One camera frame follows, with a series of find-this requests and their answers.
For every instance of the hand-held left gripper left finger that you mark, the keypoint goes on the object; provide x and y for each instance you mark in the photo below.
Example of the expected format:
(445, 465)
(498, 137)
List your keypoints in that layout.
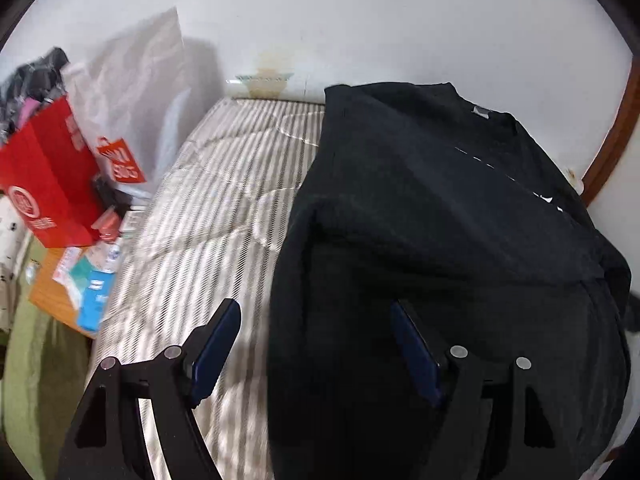
(212, 355)

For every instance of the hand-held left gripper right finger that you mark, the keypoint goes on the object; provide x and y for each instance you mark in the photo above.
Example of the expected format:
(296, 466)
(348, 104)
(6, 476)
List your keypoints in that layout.
(417, 355)

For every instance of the black sweatshirt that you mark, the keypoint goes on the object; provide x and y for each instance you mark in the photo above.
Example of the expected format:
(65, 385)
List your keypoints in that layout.
(425, 210)

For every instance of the dark clothes in bag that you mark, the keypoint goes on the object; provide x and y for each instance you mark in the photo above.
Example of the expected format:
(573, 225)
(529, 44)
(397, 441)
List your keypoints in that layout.
(32, 80)

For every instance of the blue and white packet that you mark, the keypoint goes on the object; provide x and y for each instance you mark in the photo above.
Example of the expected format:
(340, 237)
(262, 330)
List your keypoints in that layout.
(95, 300)

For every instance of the striped beige bed cover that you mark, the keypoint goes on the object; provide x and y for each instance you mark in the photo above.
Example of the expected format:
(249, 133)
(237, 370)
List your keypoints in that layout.
(210, 200)

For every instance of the white packet with red print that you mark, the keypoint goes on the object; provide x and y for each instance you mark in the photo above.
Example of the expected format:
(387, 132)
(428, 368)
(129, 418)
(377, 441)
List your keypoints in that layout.
(70, 267)

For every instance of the wooden side table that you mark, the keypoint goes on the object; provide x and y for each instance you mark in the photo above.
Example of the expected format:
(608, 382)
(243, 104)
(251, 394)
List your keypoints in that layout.
(47, 295)

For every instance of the green cloth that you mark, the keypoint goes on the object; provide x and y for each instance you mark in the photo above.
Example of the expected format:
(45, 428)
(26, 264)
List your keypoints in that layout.
(40, 390)

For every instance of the white spotted cloth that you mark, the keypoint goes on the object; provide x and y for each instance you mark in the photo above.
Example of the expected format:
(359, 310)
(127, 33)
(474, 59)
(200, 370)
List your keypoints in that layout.
(10, 255)

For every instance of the red paper bag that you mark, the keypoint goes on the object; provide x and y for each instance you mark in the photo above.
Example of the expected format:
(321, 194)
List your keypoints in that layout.
(47, 170)

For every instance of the white plastic bag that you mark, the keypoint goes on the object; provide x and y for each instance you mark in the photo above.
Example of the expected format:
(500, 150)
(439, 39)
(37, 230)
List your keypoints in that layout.
(135, 90)

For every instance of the brown wooden door frame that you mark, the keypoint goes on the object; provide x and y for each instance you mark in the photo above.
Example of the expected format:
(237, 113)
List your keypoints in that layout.
(615, 145)

